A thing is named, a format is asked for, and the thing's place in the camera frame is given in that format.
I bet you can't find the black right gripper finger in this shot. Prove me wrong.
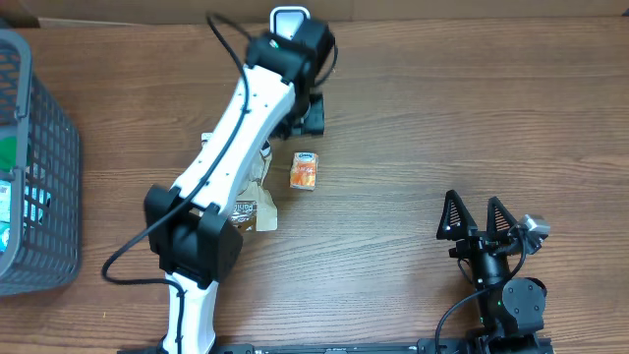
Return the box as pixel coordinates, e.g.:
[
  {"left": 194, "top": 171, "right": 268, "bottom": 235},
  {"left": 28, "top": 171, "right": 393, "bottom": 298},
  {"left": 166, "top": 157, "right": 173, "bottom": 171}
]
[
  {"left": 486, "top": 197, "right": 517, "bottom": 240},
  {"left": 436, "top": 190, "right": 478, "bottom": 241}
]

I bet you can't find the orange tissue packet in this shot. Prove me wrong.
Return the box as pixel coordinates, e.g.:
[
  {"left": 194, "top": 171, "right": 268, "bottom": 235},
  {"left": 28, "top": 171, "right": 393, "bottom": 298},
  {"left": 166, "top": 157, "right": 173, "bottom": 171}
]
[{"left": 289, "top": 151, "right": 318, "bottom": 191}]

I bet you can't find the beige snack pouch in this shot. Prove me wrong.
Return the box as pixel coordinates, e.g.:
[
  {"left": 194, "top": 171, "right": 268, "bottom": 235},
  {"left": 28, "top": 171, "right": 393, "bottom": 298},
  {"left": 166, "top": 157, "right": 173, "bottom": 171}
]
[{"left": 230, "top": 141, "right": 278, "bottom": 232}]

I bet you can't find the green lidded jar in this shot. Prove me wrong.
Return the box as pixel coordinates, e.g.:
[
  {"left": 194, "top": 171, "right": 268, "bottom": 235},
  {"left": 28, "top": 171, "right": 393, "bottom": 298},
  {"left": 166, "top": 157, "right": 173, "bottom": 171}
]
[{"left": 0, "top": 137, "right": 17, "bottom": 172}]

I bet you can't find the teal tissue packet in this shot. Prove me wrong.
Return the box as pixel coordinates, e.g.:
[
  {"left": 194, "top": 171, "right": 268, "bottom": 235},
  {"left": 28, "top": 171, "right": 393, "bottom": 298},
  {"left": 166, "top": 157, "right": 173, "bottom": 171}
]
[{"left": 0, "top": 180, "right": 11, "bottom": 253}]

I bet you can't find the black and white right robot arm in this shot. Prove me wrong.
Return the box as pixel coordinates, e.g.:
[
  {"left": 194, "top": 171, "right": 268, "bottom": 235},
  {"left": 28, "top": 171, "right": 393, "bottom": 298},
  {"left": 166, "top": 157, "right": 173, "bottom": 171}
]
[{"left": 433, "top": 190, "right": 553, "bottom": 353}]

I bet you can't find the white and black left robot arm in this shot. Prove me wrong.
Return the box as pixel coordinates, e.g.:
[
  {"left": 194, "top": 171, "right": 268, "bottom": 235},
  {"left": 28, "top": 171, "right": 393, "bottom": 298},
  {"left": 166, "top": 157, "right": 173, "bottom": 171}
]
[{"left": 144, "top": 19, "right": 338, "bottom": 353}]

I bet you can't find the white barcode scanner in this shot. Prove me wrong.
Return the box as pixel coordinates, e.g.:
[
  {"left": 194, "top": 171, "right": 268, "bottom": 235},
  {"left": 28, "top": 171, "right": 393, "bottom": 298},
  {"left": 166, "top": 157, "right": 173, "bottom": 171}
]
[{"left": 269, "top": 5, "right": 311, "bottom": 39}]

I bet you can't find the grey plastic mesh basket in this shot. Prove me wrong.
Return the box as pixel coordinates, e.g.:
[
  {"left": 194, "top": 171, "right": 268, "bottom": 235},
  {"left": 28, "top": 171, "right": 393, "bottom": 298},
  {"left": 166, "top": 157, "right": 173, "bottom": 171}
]
[{"left": 1, "top": 29, "right": 83, "bottom": 297}]

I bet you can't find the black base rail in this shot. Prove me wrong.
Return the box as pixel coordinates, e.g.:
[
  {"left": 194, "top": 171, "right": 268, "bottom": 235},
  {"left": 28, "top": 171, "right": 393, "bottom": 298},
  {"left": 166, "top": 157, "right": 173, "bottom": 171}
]
[{"left": 117, "top": 338, "right": 555, "bottom": 354}]

